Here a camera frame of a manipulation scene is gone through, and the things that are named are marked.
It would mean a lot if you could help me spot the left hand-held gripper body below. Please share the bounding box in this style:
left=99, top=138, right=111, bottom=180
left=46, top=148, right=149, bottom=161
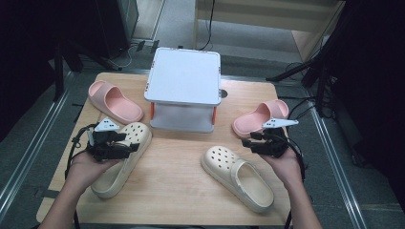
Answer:
left=85, top=116, right=128, bottom=162

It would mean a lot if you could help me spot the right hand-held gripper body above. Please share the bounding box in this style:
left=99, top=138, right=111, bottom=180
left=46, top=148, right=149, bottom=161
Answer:
left=254, top=117, right=300, bottom=159

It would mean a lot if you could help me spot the pink slide slipper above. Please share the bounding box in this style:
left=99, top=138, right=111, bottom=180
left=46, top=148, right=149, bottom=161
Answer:
left=88, top=79, right=145, bottom=125
left=231, top=98, right=290, bottom=139

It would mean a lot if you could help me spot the beige clog with holes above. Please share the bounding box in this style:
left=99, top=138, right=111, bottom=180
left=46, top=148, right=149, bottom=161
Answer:
left=201, top=145, right=275, bottom=214
left=90, top=121, right=153, bottom=200

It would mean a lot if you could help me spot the white two-tier shoe rack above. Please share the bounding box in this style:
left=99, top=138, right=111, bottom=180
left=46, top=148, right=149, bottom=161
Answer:
left=143, top=47, right=223, bottom=134

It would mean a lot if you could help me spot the person's left hand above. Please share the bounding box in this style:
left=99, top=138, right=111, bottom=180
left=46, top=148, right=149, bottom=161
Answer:
left=65, top=150, right=122, bottom=191

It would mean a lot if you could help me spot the person's right hand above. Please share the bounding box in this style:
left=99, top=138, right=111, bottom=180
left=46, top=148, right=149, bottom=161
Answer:
left=261, top=148, right=304, bottom=189

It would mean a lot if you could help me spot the black tripod stand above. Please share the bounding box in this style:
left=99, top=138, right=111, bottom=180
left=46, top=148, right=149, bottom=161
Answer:
left=266, top=0, right=345, bottom=117

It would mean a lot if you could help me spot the black metal stand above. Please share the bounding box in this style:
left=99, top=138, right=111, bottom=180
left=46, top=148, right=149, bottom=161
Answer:
left=52, top=41, right=84, bottom=103

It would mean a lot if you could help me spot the dark metal cabinet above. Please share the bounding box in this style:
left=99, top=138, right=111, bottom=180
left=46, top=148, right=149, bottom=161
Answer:
left=95, top=0, right=139, bottom=60

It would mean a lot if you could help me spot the light wooden cabinet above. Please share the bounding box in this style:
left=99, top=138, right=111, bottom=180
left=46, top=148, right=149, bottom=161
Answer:
left=192, top=0, right=347, bottom=63

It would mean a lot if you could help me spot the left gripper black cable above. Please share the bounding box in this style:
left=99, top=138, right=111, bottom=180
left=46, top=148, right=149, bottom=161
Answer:
left=64, top=123, right=98, bottom=229

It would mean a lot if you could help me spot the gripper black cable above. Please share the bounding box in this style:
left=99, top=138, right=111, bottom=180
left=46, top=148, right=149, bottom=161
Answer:
left=64, top=123, right=98, bottom=229
left=270, top=133, right=308, bottom=229

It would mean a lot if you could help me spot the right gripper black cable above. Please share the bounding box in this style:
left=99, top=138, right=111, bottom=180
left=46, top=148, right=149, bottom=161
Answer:
left=270, top=133, right=308, bottom=229

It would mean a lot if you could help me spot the black floor cable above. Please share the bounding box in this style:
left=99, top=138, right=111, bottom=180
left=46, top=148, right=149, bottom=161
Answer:
left=276, top=60, right=321, bottom=128

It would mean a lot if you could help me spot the metal floor rail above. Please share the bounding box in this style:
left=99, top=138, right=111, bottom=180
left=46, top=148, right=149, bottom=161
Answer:
left=309, top=98, right=368, bottom=229
left=0, top=72, right=75, bottom=221

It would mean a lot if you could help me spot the thin black hanging cable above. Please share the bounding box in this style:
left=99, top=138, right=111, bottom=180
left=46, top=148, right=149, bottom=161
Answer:
left=196, top=0, right=216, bottom=52

